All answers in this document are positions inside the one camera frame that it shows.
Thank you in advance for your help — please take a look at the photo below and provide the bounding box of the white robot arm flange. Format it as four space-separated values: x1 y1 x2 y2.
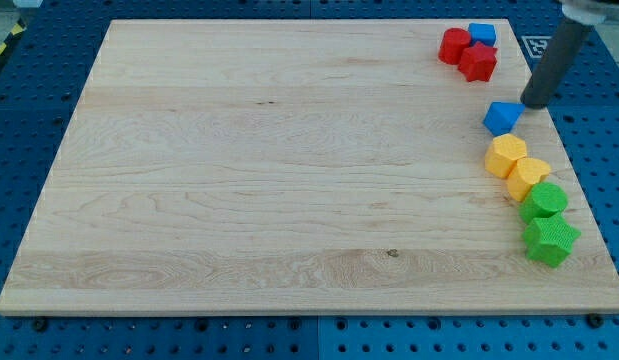
559 0 619 25

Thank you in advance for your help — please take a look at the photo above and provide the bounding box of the red star block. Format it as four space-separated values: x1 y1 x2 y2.
458 41 498 82

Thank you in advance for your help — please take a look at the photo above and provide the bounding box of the blue cube block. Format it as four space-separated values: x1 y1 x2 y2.
468 23 497 47

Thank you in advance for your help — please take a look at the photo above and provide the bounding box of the green star block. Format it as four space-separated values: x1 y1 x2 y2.
522 213 581 268

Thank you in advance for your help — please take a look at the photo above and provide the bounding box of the light wooden board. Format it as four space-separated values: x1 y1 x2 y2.
0 19 619 317

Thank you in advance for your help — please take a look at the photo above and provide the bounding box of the yellow hexagon block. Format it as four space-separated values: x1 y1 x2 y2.
484 133 528 179

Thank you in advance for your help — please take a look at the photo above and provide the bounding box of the blue triangular prism block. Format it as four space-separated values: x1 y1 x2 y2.
483 102 525 136

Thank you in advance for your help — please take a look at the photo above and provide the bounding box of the red cylinder block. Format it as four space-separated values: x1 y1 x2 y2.
438 27 472 65

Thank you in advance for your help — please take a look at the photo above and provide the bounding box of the yellow heart block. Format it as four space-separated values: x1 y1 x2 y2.
506 157 551 202

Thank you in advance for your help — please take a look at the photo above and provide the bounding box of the green cylinder block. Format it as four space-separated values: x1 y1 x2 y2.
519 182 568 224

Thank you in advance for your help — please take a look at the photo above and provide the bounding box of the white fiducial marker tag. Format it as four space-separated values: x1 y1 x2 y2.
521 35 551 59

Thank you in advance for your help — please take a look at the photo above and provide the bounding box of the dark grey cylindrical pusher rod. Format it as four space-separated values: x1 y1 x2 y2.
520 18 593 109

